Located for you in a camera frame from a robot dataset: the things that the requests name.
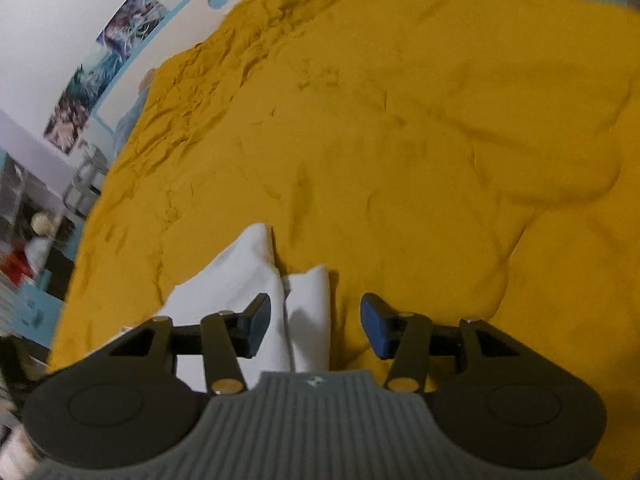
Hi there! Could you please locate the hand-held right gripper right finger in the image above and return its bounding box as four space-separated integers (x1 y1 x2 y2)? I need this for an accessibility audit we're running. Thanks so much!
360 292 542 394

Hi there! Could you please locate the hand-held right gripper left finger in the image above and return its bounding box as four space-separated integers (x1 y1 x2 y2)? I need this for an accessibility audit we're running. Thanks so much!
92 292 273 395

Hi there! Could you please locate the white sweatshirt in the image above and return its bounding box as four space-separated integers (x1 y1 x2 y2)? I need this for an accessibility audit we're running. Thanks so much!
117 222 333 393

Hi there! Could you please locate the mustard yellow blanket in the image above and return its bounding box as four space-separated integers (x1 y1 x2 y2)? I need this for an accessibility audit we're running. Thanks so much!
47 0 640 411

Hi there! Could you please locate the blue chair with smiling face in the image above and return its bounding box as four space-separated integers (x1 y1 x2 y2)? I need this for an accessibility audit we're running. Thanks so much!
10 270 67 347

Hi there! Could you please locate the white rolling cart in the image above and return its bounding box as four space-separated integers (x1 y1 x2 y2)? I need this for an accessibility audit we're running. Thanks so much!
62 142 111 221

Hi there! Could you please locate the cream round ball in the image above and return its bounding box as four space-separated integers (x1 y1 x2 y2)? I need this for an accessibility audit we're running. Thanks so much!
30 211 57 238

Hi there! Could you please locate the blue pillow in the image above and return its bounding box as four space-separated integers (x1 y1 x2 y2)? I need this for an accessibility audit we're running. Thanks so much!
114 95 151 158

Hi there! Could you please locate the red bag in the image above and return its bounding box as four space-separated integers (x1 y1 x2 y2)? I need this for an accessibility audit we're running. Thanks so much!
0 242 36 286

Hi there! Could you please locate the white headboard with blue apples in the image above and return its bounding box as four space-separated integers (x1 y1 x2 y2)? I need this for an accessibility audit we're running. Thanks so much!
90 0 321 127

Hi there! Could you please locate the colourful wall poster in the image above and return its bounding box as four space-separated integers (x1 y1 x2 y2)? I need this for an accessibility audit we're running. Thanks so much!
67 50 126 111
42 87 96 153
96 0 168 56

